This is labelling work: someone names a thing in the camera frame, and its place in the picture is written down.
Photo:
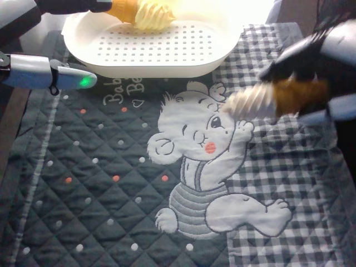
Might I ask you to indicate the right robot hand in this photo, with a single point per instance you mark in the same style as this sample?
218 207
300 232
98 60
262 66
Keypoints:
338 41

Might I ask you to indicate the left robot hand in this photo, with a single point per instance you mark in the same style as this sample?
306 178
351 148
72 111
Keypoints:
33 71

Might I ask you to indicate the yellow cream ice cream cone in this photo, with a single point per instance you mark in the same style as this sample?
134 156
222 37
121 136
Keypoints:
150 15

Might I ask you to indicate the white swirl ice cream cone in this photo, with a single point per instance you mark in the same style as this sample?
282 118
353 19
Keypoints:
278 97

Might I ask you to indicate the white perforated plastic basket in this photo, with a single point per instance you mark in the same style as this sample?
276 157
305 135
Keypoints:
155 53

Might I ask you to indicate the grey bear print quilt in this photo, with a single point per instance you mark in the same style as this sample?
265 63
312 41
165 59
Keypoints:
111 180

